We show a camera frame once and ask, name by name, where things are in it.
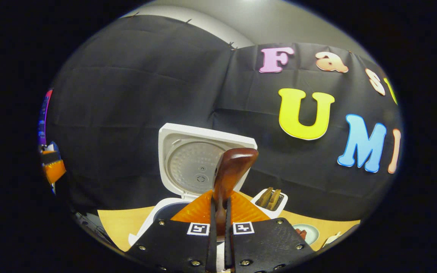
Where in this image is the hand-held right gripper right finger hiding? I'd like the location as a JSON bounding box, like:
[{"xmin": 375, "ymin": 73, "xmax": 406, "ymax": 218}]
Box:
[{"xmin": 224, "ymin": 190, "xmax": 315, "ymax": 273}]

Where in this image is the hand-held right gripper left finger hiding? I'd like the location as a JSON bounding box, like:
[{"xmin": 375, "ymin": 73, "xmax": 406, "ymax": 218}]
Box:
[{"xmin": 126, "ymin": 190, "xmax": 219, "ymax": 273}]

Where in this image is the white rice cooker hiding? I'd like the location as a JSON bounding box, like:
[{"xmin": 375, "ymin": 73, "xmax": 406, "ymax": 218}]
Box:
[{"xmin": 128, "ymin": 123, "xmax": 258, "ymax": 248}]

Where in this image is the brown wooden spoon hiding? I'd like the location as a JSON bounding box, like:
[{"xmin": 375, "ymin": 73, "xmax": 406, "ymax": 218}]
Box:
[{"xmin": 211, "ymin": 148, "xmax": 259, "ymax": 236}]

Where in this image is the white toaster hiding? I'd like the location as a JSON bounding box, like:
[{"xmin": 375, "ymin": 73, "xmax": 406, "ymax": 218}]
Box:
[{"xmin": 250, "ymin": 188, "xmax": 289, "ymax": 220}]

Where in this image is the pale green plate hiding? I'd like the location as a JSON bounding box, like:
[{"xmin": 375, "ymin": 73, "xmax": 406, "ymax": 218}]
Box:
[{"xmin": 291, "ymin": 223, "xmax": 320, "ymax": 246}]

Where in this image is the brown bread slice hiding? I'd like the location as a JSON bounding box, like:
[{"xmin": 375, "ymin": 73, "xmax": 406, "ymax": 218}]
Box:
[
  {"xmin": 256, "ymin": 187, "xmax": 274, "ymax": 208},
  {"xmin": 267, "ymin": 189, "xmax": 282, "ymax": 211}
]

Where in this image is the colourful panel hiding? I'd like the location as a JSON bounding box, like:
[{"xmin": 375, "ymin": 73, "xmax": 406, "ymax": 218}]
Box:
[{"xmin": 38, "ymin": 89, "xmax": 53, "ymax": 147}]

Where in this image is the black backdrop cloth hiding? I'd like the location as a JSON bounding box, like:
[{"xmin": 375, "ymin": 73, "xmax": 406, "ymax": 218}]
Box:
[{"xmin": 45, "ymin": 15, "xmax": 406, "ymax": 223}]

